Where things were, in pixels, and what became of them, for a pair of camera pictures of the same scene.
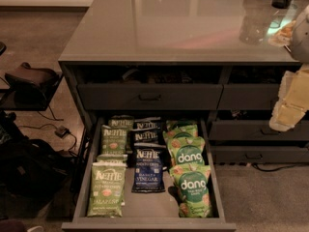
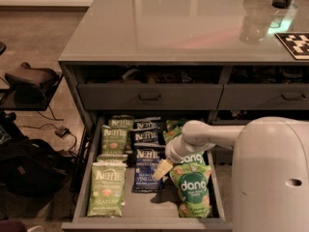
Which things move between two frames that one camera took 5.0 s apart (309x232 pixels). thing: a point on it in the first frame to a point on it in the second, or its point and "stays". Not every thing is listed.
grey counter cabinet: [215, 51] stays
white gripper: [301, 36] to [174, 153]
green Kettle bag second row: [112, 158] stays
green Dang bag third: [171, 132] stays
